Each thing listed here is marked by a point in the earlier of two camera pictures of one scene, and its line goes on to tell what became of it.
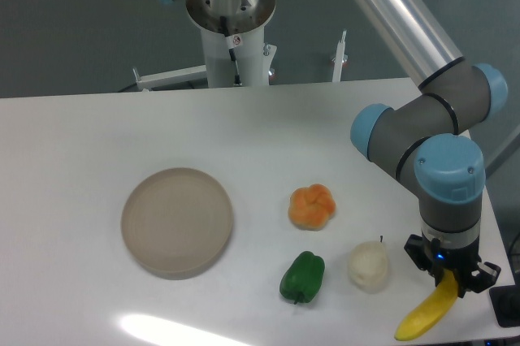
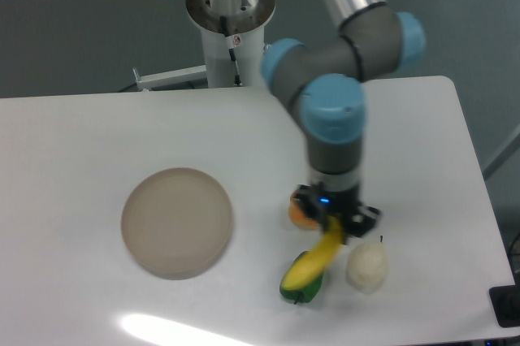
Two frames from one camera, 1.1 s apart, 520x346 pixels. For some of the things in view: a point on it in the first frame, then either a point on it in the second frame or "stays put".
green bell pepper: x=303 y=278 stays put
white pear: x=368 y=266 stays put
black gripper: x=429 y=256 → x=325 y=203
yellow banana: x=439 y=303 → x=315 y=262
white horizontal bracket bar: x=171 y=77 stays put
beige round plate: x=176 y=222 stays put
